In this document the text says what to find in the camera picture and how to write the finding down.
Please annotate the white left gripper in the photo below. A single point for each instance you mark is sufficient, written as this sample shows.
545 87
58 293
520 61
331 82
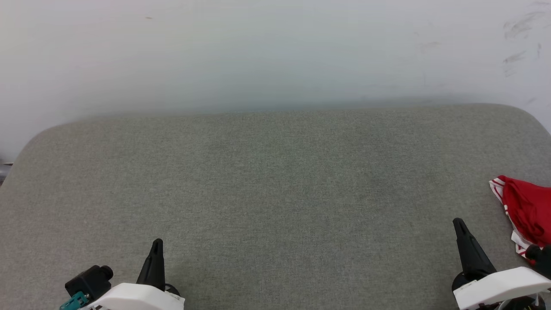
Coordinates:
133 299

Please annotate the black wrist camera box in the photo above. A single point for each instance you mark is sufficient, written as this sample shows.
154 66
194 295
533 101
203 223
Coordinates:
88 282

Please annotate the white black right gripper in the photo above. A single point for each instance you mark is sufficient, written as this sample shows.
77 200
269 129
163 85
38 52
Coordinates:
501 286

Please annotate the red garment with white trim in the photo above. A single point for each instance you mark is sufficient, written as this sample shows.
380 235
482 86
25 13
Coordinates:
527 211

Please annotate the grey fabric sofa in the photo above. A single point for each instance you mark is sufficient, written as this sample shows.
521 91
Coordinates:
275 206

